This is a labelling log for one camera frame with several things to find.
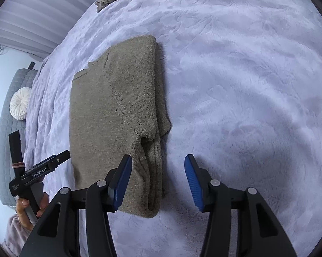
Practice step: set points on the person's left forearm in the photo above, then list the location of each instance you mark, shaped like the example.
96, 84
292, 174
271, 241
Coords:
15, 235

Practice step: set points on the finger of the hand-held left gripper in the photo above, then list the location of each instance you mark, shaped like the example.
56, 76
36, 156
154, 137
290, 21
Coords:
16, 150
62, 156

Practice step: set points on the white round pillow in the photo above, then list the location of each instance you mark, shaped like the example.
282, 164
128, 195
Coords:
20, 103

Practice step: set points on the person's left hand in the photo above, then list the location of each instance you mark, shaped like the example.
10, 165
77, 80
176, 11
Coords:
23, 208

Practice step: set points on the olive knitted sweater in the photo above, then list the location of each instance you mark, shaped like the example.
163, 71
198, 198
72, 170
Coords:
110, 112

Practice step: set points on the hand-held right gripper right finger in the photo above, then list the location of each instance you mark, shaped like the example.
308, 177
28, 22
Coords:
193, 182

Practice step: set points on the lavender plush blanket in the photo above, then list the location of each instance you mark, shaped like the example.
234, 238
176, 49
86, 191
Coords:
244, 85

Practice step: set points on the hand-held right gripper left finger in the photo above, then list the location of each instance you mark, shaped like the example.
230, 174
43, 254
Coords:
122, 184

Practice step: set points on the grey quilted headboard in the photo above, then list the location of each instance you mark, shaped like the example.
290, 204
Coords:
5, 144

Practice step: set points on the grey curtain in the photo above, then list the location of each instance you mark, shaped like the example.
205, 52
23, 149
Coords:
43, 18

